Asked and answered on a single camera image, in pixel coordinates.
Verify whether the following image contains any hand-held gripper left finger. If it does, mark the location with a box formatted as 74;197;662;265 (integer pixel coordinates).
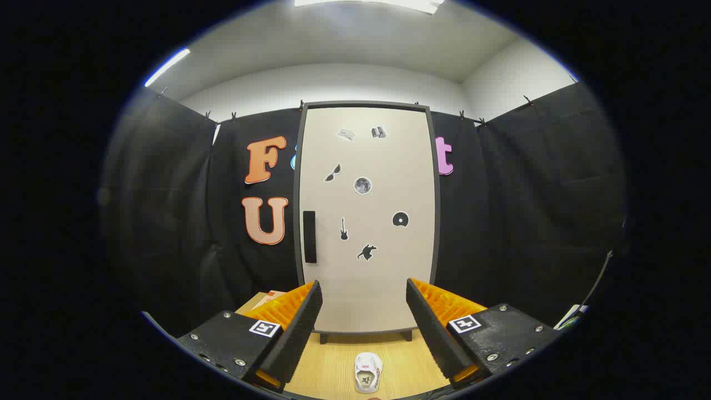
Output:
177;279;324;393

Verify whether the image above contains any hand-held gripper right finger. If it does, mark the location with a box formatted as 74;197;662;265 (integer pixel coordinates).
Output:
405;278;559;389

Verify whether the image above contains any beige shoe cabinet door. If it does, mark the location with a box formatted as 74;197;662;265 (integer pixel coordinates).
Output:
299;106;436;334

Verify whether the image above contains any white canvas shoe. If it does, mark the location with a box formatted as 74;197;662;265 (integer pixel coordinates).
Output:
354;352;384;394

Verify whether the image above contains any black door handle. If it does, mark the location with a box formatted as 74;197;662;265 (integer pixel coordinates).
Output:
303;211;317;263

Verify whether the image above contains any grey shoe cabinet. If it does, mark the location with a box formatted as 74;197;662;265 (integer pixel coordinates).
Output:
293;101;442;344

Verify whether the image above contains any beige orange book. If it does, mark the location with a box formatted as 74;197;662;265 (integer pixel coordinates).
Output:
253;291;287;311

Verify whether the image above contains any black backdrop cloth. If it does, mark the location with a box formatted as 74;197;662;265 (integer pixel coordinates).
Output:
100;81;628;334

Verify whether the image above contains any white paper sheet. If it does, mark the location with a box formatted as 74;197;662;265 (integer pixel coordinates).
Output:
554;304;588;329

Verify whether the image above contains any ceiling light strip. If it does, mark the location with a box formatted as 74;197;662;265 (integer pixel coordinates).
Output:
293;0;445;14
144;48;191;88

